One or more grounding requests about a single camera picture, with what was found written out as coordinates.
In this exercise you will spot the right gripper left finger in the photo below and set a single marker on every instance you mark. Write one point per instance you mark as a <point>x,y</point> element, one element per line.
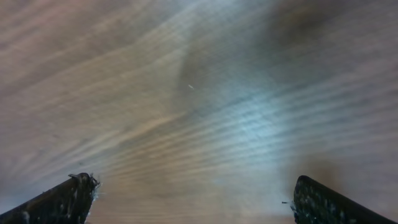
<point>66,203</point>

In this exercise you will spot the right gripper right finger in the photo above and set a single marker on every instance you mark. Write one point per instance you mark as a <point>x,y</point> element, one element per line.
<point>314,203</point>

